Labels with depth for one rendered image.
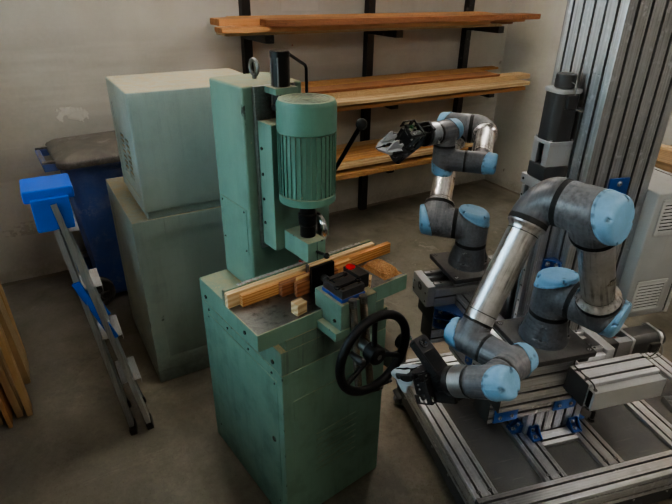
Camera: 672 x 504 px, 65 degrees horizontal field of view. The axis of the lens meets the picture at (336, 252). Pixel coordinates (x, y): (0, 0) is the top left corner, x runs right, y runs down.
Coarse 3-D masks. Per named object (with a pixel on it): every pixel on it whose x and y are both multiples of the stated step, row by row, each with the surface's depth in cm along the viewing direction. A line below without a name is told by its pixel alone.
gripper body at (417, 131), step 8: (408, 120) 166; (408, 128) 165; (416, 128) 166; (424, 128) 168; (432, 128) 169; (400, 136) 168; (408, 136) 164; (416, 136) 165; (424, 136) 165; (432, 136) 171; (408, 144) 165; (416, 144) 168; (424, 144) 174
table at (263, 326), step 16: (368, 272) 183; (384, 288) 178; (400, 288) 183; (256, 304) 164; (272, 304) 164; (288, 304) 165; (240, 320) 157; (256, 320) 157; (272, 320) 157; (288, 320) 157; (304, 320) 159; (320, 320) 162; (256, 336) 150; (272, 336) 153; (288, 336) 158; (336, 336) 156
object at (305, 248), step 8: (288, 232) 172; (296, 232) 172; (288, 240) 173; (296, 240) 169; (304, 240) 167; (312, 240) 167; (320, 240) 167; (288, 248) 175; (296, 248) 171; (304, 248) 167; (312, 248) 166; (320, 248) 168; (304, 256) 168; (312, 256) 167; (320, 256) 170
